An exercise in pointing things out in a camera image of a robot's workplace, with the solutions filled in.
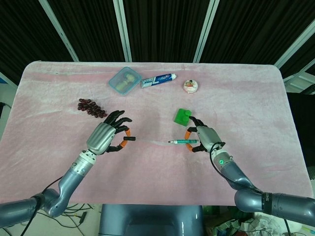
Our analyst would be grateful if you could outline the white frame post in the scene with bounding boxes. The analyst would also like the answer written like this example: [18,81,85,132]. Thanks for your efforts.
[113,0,133,62]
[274,18,315,69]
[38,0,79,62]
[193,0,220,63]

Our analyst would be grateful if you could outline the plain black strap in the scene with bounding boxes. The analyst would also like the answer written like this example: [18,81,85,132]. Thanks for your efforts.
[33,194,44,211]

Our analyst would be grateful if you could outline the black pleated curtain panel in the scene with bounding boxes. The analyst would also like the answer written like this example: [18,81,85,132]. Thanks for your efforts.
[200,0,315,65]
[0,0,74,86]
[123,0,210,62]
[46,0,128,62]

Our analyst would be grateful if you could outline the green toy building block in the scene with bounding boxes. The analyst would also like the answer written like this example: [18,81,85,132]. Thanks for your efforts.
[173,108,192,125]

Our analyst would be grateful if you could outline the dark red grape bunch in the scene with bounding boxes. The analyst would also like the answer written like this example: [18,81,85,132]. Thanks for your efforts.
[78,98,107,118]

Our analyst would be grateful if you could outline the blue white toothpaste tube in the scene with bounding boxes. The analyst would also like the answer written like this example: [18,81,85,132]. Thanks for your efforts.
[140,73,178,89]

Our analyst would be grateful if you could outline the crumpled paper rubbish pile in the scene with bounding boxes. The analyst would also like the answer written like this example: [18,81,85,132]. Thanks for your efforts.
[204,205,291,236]

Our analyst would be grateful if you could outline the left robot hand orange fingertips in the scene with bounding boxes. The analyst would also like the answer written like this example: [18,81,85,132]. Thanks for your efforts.
[86,110,132,156]

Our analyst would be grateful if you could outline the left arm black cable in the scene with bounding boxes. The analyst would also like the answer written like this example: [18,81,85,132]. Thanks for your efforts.
[24,176,65,236]

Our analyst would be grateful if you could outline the pink fuzzy table cloth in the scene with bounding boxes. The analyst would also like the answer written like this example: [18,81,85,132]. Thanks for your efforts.
[0,61,312,206]

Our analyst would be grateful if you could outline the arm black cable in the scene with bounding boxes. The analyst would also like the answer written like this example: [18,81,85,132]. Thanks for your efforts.
[24,176,65,236]
[209,143,291,236]

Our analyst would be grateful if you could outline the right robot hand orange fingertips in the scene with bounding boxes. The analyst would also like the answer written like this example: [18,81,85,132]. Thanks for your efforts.
[185,116,226,154]

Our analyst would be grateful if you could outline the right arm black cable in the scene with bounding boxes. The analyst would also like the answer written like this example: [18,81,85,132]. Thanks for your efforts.
[209,143,291,236]

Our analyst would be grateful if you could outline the toy strawberry cake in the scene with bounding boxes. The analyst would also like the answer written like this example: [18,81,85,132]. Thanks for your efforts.
[182,79,199,94]

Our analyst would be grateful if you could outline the green white marker pen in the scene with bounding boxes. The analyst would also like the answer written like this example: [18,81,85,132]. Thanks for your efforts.
[168,139,199,145]

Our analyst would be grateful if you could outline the loose floor cables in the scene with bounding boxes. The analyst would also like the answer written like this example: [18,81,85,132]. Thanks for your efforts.
[61,203,97,225]

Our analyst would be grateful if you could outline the blue grey robot torso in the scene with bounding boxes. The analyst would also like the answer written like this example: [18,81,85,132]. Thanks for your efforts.
[98,204,205,236]

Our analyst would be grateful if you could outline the clear container blue lid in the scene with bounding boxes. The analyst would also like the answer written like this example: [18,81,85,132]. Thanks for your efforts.
[108,66,142,96]

